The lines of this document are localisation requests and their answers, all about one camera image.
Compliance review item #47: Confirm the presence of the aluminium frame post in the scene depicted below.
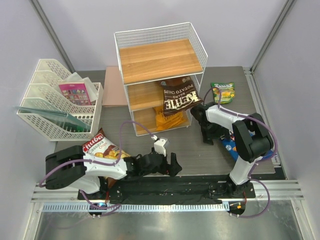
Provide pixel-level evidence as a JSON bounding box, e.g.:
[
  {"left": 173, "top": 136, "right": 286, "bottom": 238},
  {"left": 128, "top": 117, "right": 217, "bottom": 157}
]
[
  {"left": 250, "top": 0, "right": 297, "bottom": 73},
  {"left": 29, "top": 0, "right": 76, "bottom": 73}
]

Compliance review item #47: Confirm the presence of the right aluminium frame post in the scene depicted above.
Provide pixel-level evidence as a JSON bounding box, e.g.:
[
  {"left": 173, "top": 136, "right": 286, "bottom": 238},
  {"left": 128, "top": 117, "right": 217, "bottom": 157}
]
[{"left": 250, "top": 0, "right": 297, "bottom": 73}]

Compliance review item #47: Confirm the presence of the white wire shelf rack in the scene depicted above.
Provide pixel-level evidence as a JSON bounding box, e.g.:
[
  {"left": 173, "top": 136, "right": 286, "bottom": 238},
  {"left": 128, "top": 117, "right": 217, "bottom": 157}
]
[{"left": 114, "top": 22, "right": 208, "bottom": 136}]

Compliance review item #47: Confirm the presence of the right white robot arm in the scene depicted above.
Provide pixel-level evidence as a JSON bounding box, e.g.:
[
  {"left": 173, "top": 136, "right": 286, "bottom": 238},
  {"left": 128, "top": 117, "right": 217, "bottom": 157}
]
[{"left": 190, "top": 102, "right": 278, "bottom": 198}]

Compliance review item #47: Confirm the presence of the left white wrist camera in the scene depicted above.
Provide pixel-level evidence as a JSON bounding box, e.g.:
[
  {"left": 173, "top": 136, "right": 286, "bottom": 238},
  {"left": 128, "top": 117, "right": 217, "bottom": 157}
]
[{"left": 151, "top": 135, "right": 169, "bottom": 157}]

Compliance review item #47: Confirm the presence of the white slotted cable duct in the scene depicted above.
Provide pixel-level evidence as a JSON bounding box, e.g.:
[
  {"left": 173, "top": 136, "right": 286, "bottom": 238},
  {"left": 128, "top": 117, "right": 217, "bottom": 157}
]
[{"left": 42, "top": 202, "right": 230, "bottom": 213}]

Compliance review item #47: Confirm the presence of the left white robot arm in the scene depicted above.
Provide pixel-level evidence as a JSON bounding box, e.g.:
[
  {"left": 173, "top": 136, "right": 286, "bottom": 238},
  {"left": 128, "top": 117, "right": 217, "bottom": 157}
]
[{"left": 39, "top": 145, "right": 170, "bottom": 200}]

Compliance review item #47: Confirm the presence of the brown Chuba cassava chips bag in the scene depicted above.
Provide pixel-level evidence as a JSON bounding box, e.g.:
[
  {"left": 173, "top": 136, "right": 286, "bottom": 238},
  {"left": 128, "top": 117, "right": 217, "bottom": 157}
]
[{"left": 80, "top": 129, "right": 130, "bottom": 194}]

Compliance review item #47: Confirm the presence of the blue Doritos chips bag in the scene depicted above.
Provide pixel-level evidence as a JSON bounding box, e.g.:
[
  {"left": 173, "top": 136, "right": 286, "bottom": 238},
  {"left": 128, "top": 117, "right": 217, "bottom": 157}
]
[{"left": 220, "top": 134, "right": 274, "bottom": 162}]

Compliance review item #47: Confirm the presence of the pink flat board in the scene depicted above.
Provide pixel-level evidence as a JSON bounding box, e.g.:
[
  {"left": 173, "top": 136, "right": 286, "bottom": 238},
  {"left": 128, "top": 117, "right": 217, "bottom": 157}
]
[{"left": 102, "top": 66, "right": 128, "bottom": 107}]

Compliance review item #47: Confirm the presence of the green yellow snack bag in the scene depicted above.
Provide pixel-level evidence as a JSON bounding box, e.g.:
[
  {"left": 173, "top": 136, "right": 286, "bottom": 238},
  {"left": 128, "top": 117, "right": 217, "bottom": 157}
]
[{"left": 210, "top": 82, "right": 235, "bottom": 104}]

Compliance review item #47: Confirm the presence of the brown Kettle sea salt bag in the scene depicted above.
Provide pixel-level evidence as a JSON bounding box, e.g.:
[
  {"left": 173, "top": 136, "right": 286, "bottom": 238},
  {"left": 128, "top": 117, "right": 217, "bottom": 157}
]
[{"left": 160, "top": 76, "right": 203, "bottom": 117}]

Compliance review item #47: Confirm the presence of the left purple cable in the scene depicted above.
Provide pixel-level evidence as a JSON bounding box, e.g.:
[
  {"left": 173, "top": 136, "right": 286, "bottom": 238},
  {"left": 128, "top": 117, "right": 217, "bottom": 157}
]
[{"left": 38, "top": 120, "right": 158, "bottom": 218}]

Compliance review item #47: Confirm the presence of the top wooden shelf board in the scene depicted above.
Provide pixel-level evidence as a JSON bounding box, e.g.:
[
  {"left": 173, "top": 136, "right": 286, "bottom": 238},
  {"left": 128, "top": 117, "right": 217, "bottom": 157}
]
[{"left": 119, "top": 38, "right": 203, "bottom": 85}]

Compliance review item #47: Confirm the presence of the pink sticker booklet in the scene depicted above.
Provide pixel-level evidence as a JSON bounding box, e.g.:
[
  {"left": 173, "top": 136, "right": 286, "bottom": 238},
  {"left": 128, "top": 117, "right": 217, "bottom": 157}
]
[{"left": 58, "top": 82, "right": 92, "bottom": 106}]

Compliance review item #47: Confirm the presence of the green translucent folder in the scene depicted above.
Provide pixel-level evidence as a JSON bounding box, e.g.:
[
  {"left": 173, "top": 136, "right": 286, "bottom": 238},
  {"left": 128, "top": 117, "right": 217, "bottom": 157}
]
[{"left": 16, "top": 106, "right": 91, "bottom": 133}]

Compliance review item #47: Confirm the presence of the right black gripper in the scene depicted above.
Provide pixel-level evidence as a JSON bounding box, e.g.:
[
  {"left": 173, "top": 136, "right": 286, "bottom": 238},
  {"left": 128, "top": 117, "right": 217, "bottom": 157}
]
[{"left": 199, "top": 121, "right": 231, "bottom": 146}]

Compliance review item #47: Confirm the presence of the black base mat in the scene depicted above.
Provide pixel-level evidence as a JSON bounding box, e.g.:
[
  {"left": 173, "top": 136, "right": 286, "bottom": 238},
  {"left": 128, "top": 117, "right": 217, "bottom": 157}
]
[{"left": 86, "top": 175, "right": 256, "bottom": 205}]

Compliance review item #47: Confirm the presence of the orange honey dijon chips bag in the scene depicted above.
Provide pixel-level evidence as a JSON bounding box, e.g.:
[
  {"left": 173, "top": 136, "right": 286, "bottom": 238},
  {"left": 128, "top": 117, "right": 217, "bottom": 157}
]
[{"left": 153, "top": 106, "right": 187, "bottom": 131}]

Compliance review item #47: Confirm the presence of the white plastic file organizer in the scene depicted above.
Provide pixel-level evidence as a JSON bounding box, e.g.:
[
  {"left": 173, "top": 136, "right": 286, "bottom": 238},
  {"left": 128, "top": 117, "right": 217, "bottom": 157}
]
[{"left": 16, "top": 59, "right": 103, "bottom": 142}]

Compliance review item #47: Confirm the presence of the left aluminium frame post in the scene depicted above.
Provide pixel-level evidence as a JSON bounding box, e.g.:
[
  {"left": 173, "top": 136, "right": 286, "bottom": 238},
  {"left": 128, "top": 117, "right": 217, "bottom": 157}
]
[{"left": 29, "top": 0, "right": 76, "bottom": 73}]

